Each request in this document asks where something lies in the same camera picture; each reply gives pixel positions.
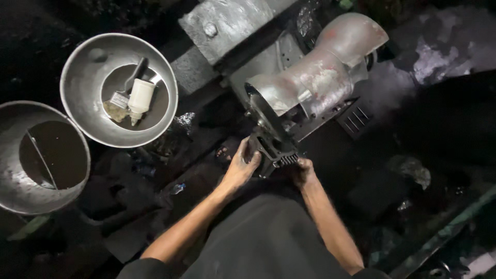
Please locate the person's left hand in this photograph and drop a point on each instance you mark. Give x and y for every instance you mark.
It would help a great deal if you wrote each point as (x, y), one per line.
(237, 170)

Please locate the person's right hand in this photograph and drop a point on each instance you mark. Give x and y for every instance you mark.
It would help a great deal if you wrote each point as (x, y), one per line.
(304, 174)

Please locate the person's right fingers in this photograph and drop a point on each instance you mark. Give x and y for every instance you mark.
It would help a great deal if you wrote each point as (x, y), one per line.
(303, 162)

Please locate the dark finned engine cylinder block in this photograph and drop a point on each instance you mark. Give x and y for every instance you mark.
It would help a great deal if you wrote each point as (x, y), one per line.
(273, 155)

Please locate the dark machine wheel disc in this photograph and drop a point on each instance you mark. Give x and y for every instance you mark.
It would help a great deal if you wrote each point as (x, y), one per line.
(267, 114)

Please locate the person's foot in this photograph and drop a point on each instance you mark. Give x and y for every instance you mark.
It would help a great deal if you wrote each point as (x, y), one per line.
(223, 152)

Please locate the person's dark clothing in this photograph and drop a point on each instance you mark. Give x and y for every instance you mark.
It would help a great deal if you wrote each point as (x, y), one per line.
(267, 244)

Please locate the grey curved metal guard cover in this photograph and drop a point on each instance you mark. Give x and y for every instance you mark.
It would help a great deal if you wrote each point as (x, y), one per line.
(325, 73)

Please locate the dirty grey rag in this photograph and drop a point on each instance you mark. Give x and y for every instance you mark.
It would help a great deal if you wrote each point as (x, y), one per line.
(412, 168)

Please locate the grey metal machine body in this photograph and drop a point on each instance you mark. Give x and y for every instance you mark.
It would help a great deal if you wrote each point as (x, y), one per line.
(286, 50)

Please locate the small clear plastic bottle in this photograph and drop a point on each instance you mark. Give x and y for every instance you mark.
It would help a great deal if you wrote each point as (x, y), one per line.
(178, 188)

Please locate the grey metal beam with bolt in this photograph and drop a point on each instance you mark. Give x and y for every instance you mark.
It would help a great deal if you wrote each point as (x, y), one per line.
(228, 27)

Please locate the green painted metal bar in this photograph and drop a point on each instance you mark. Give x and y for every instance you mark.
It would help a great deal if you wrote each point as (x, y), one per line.
(453, 226)

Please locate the white plastic squeeze bottle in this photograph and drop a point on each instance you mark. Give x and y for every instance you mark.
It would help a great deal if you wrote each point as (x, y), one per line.
(140, 99)

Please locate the dirty paintbrush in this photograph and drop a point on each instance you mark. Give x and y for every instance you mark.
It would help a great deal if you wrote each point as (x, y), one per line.
(124, 93)

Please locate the metal bowl with dark liquid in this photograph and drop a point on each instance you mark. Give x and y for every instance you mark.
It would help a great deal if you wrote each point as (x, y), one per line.
(85, 89)

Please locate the thin metal rod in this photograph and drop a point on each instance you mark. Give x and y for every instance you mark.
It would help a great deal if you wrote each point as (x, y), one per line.
(42, 159)

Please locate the large metal bowl with rod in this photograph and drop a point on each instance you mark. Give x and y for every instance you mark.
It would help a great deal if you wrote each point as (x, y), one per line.
(15, 182)

